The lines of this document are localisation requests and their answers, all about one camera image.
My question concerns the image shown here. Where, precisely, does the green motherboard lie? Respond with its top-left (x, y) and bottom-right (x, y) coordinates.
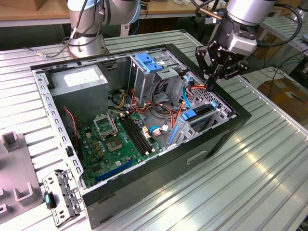
top-left (78, 113), bottom-right (164, 190)

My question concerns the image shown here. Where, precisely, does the yellow wire bundle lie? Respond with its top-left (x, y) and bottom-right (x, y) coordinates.
top-left (115, 92), bottom-right (128, 109)

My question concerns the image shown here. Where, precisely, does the orange wire bundle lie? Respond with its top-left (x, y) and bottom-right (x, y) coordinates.
top-left (129, 88), bottom-right (154, 114)

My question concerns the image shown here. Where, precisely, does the brown box under table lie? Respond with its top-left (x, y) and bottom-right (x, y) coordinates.
top-left (255, 32), bottom-right (286, 61)

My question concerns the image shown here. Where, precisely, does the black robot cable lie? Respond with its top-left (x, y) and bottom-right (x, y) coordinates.
top-left (25, 0), bottom-right (90, 58)

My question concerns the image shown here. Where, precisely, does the grey metal disk bay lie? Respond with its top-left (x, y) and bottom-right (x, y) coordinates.
top-left (166, 101), bottom-right (234, 149)

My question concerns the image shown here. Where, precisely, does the red black fan wire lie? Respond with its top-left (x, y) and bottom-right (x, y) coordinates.
top-left (63, 107), bottom-right (79, 147)

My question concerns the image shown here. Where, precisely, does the black case fan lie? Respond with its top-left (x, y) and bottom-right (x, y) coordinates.
top-left (60, 108), bottom-right (84, 159)

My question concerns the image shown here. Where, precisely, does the thick black camera cable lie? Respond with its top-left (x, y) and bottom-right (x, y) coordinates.
top-left (256, 3), bottom-right (303, 47)

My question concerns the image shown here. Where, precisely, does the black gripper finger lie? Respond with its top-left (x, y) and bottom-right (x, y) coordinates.
top-left (211, 61), bottom-right (250, 91)
top-left (195, 45), bottom-right (218, 91)

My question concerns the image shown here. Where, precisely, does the metal slot retainer bracket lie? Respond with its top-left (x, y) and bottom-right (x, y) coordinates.
top-left (42, 169), bottom-right (84, 228)

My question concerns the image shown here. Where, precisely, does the blue expansion slot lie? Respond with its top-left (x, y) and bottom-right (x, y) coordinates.
top-left (95, 157), bottom-right (135, 183)

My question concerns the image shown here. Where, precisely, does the blue plastic drive latch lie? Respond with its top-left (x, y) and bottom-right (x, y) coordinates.
top-left (135, 53), bottom-right (163, 74)

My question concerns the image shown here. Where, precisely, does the hard disk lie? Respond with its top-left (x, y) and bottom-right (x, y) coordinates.
top-left (167, 101), bottom-right (218, 147)

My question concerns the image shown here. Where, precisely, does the black RAM slot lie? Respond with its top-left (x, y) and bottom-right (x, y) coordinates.
top-left (125, 114), bottom-right (154, 154)
top-left (119, 116), bottom-right (146, 156)

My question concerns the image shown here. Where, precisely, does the CPU socket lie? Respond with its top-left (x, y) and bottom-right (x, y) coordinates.
top-left (104, 136), bottom-right (125, 154)

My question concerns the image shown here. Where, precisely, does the black wire bundle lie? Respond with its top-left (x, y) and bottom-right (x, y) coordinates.
top-left (151, 80), bottom-right (174, 114)

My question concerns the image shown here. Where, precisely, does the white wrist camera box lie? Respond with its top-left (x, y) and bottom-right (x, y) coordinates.
top-left (227, 24), bottom-right (258, 57)

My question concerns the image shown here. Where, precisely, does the metal socket cover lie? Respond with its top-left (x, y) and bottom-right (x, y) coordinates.
top-left (93, 115), bottom-right (118, 139)

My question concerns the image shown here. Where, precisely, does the black blue latch clip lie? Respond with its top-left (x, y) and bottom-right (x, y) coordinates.
top-left (43, 191), bottom-right (58, 209)

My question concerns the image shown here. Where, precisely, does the small cardboard box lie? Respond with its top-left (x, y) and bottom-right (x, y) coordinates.
top-left (33, 0), bottom-right (48, 12)

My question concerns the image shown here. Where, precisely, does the black open PC case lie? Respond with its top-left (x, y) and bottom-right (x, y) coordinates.
top-left (30, 43), bottom-right (252, 230)

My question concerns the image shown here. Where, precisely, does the grey parts rack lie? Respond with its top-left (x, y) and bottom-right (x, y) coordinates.
top-left (0, 131), bottom-right (45, 217)

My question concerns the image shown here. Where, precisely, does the orange red power wire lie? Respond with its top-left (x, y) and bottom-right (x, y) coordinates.
top-left (171, 80), bottom-right (210, 126)

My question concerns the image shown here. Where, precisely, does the large cardboard box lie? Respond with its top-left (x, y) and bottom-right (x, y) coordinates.
top-left (257, 78), bottom-right (308, 121)

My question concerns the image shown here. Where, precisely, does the grey metal drive cage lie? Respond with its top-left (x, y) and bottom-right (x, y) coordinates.
top-left (128, 51), bottom-right (187, 106)

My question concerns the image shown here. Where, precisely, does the long blue data wire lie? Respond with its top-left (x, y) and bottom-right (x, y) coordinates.
top-left (180, 74), bottom-right (193, 109)

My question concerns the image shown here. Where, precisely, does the grey power supply unit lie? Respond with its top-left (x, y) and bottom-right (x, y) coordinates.
top-left (47, 64), bottom-right (109, 125)

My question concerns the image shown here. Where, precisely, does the wooden desk white frame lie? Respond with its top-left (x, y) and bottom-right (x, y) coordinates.
top-left (0, 0), bottom-right (286, 46)

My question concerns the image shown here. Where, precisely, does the short blue data wire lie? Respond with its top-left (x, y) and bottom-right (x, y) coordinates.
top-left (148, 126), bottom-right (172, 136)

